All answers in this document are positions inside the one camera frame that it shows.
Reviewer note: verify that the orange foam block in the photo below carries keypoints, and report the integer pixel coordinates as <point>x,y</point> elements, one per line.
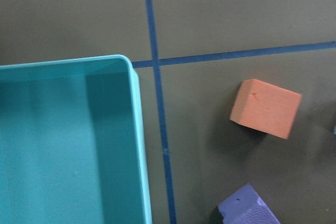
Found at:
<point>265,107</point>

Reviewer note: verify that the teal plastic bin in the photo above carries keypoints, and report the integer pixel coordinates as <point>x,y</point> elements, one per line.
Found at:
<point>72,143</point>

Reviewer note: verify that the purple foam block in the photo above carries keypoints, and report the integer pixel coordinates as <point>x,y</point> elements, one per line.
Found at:
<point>246,206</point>

